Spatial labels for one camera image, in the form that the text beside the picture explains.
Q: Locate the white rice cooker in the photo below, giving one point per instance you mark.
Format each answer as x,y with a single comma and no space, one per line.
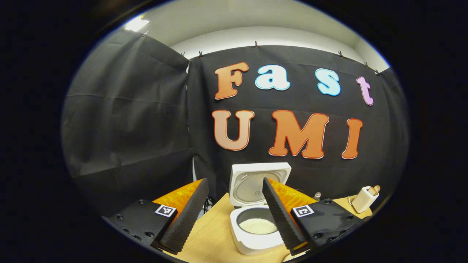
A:
256,247

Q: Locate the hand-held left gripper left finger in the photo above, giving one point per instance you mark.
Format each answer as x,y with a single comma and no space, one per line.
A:
190,215

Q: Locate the toast slice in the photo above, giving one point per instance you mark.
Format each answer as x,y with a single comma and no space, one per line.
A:
377,188
371,191

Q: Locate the ceiling light panel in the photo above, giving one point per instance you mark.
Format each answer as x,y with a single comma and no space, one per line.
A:
136,24

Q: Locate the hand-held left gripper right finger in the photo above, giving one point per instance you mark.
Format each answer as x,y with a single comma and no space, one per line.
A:
279,215

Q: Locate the black backdrop cloth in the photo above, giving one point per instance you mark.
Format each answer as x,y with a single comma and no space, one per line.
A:
128,109

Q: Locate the white rice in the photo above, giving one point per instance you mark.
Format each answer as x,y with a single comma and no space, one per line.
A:
256,226

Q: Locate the white toaster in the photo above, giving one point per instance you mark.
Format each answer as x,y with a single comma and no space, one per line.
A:
362,201

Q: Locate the clear plastic water bottle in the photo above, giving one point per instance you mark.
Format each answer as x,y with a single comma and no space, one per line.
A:
317,196

